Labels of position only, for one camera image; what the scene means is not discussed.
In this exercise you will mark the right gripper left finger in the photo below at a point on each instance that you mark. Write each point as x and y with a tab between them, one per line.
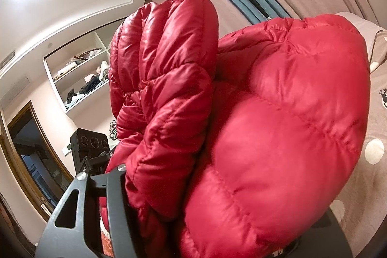
73	229

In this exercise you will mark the red down jacket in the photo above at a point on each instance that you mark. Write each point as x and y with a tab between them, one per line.
234	146

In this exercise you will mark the wooden framed door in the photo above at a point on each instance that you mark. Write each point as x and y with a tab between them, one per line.
41	175

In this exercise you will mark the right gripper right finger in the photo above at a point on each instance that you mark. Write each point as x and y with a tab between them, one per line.
324	239

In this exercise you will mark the white wall shelf unit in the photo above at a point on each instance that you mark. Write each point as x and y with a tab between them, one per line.
78	70

